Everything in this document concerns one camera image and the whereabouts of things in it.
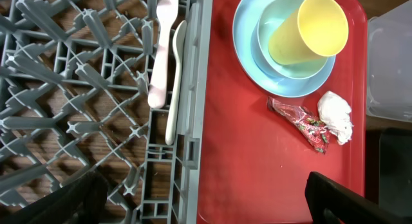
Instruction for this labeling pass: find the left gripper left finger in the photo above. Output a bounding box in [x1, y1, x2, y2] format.
[1, 172, 108, 224]

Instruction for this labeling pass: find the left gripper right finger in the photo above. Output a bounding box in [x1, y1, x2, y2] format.
[304, 172, 411, 224]

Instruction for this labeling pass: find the yellow plastic cup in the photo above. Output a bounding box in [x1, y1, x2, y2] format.
[268, 0, 349, 65]

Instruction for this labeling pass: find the white plastic spoon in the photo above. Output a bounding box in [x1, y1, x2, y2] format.
[165, 20, 187, 145]

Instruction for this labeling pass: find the white plastic fork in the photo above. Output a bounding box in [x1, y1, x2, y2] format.
[147, 0, 179, 109]

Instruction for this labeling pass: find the black waste tray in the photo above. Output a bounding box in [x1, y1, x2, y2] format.
[365, 128, 411, 220]

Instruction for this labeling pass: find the grey dishwasher rack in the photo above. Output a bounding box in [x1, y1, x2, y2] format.
[1, 0, 213, 223]

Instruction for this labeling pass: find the red candy wrapper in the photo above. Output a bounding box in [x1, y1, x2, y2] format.
[267, 97, 331, 154]

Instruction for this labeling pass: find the red plastic tray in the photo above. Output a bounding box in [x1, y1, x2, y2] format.
[198, 0, 367, 223]

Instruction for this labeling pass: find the crumpled white tissue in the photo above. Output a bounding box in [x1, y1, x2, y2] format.
[317, 91, 353, 145]

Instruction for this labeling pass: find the clear plastic bin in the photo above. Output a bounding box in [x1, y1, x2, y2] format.
[366, 0, 411, 122]

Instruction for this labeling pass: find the light blue bowl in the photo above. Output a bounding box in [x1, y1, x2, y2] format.
[251, 0, 327, 80]

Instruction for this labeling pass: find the light blue plate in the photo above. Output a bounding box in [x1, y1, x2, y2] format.
[232, 0, 335, 98]

